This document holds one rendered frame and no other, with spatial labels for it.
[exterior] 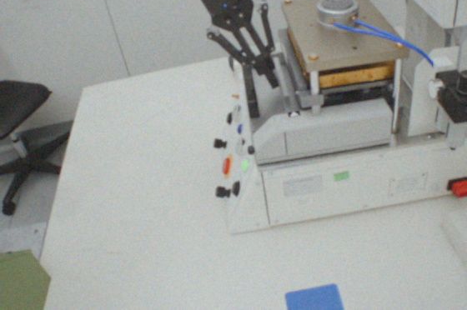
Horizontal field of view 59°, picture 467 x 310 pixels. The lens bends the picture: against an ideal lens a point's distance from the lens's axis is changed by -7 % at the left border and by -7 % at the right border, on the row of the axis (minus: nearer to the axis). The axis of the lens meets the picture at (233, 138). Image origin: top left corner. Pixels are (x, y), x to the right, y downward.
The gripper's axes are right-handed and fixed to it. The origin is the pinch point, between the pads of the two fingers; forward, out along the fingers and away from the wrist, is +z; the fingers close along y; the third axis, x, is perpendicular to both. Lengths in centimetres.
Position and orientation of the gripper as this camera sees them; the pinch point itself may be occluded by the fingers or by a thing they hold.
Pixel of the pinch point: (267, 71)
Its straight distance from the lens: 87.9
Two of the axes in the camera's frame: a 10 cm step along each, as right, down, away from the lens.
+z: 4.8, 6.7, 5.7
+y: -8.8, 4.1, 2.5
